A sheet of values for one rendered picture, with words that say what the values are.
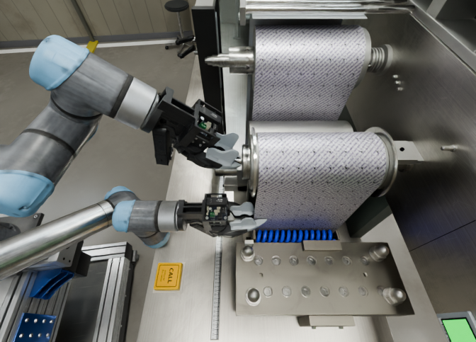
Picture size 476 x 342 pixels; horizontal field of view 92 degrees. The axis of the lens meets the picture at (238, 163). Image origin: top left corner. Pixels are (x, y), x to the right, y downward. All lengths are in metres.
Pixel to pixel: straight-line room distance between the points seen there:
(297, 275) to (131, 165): 1.85
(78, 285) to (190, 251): 1.01
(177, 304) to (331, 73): 0.71
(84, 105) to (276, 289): 0.53
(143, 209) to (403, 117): 0.62
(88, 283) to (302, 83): 1.50
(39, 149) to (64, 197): 1.90
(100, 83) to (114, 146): 2.08
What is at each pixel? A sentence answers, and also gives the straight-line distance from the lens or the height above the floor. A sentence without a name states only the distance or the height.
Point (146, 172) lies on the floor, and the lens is 2.13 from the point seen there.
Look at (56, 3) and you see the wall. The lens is 4.26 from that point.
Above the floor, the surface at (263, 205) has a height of 1.17.
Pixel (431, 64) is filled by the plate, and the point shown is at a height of 1.41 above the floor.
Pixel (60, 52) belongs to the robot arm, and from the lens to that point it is 0.40.
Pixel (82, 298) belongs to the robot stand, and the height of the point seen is 0.21.
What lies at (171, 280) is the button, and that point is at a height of 0.92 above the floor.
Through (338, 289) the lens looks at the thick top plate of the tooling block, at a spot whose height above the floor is 1.03.
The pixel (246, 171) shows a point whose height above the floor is 1.26.
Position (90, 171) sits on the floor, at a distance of 2.37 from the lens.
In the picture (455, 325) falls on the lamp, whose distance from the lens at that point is 0.58.
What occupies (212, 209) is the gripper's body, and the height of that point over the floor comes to 1.14.
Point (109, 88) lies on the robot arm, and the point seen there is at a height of 1.44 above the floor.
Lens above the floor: 1.64
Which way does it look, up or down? 54 degrees down
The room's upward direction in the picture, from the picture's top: straight up
